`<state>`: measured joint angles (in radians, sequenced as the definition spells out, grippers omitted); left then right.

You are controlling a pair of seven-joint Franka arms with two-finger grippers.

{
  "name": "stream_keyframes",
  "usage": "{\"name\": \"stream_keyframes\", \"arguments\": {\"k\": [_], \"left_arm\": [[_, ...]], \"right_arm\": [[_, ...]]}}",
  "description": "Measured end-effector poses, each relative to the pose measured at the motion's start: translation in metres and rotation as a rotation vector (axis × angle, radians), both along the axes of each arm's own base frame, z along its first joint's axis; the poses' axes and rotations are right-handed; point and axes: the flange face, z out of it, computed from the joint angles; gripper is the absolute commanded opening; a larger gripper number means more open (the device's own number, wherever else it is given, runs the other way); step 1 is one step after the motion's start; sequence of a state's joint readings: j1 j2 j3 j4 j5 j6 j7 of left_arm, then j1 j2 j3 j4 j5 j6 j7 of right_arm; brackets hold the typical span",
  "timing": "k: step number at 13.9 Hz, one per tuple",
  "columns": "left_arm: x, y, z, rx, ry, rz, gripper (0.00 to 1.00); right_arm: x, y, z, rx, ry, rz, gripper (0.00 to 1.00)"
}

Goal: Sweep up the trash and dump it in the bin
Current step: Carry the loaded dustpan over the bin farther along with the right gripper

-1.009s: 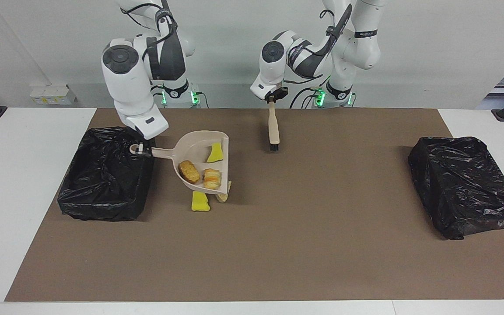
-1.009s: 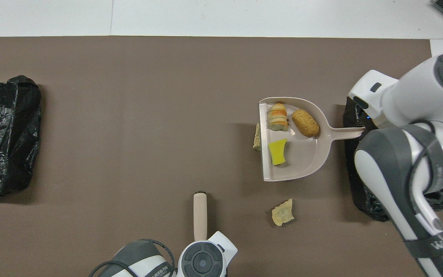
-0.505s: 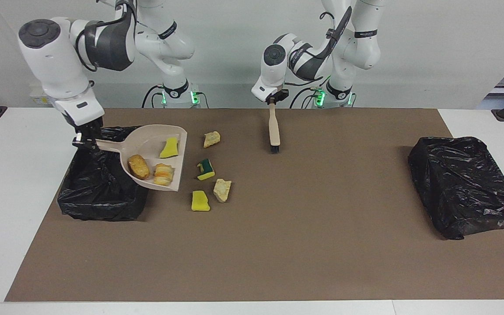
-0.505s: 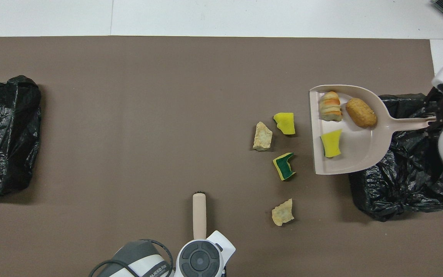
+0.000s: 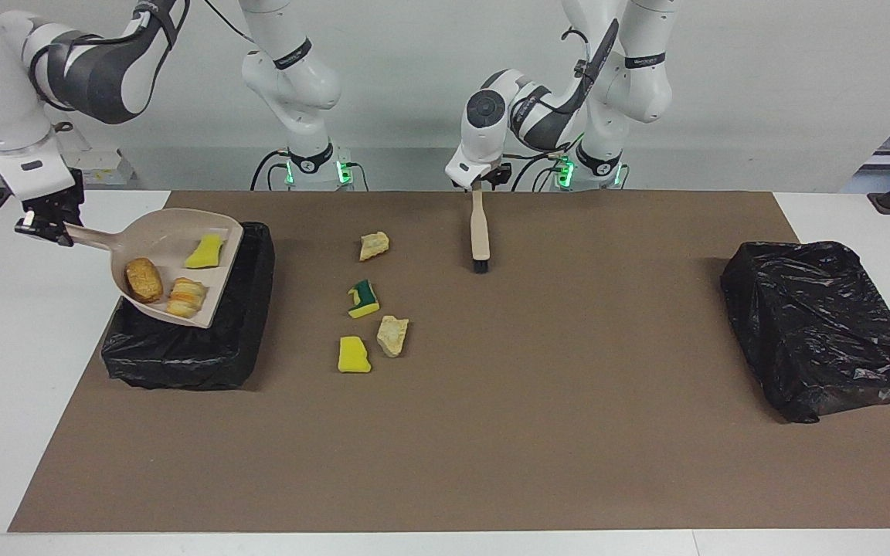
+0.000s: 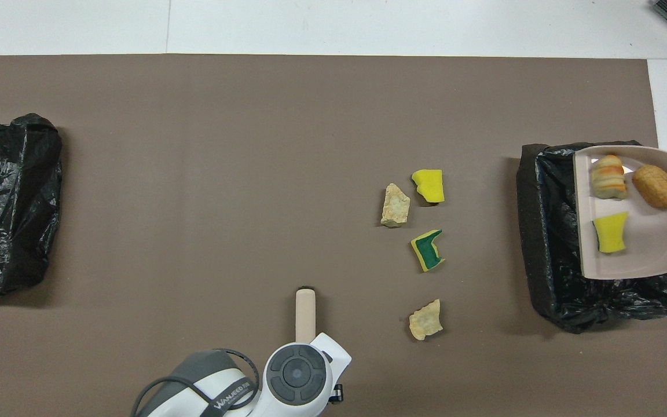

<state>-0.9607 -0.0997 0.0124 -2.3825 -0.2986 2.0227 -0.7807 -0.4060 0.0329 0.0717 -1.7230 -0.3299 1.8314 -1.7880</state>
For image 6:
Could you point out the beige plastic dustpan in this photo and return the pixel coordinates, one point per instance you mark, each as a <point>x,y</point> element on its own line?
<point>652,243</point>

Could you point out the small notched yellow sponge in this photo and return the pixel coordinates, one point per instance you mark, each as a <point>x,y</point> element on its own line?
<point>610,233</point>

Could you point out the green and yellow sponge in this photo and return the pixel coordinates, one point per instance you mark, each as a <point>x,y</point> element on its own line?
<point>428,250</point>

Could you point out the brown table mat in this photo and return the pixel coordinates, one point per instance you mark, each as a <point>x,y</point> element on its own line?
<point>194,202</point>

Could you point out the pale beige sponge chunk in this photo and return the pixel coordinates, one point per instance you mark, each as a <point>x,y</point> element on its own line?
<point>395,205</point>
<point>608,176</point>
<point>425,319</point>

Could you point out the yellow sponge block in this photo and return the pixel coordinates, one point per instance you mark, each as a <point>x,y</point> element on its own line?
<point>429,185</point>

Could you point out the black bag lined bin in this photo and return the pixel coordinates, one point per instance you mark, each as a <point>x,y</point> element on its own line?
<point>548,231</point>
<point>3,202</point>

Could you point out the beige hand brush black bristles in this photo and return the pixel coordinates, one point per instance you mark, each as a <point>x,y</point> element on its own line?
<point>305,315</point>

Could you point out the orange-brown sponge chunk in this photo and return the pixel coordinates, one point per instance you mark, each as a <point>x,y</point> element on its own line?
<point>658,186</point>

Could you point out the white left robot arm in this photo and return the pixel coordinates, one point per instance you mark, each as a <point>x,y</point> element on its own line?
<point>299,376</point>

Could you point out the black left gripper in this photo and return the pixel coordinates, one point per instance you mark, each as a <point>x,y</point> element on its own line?
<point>337,392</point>

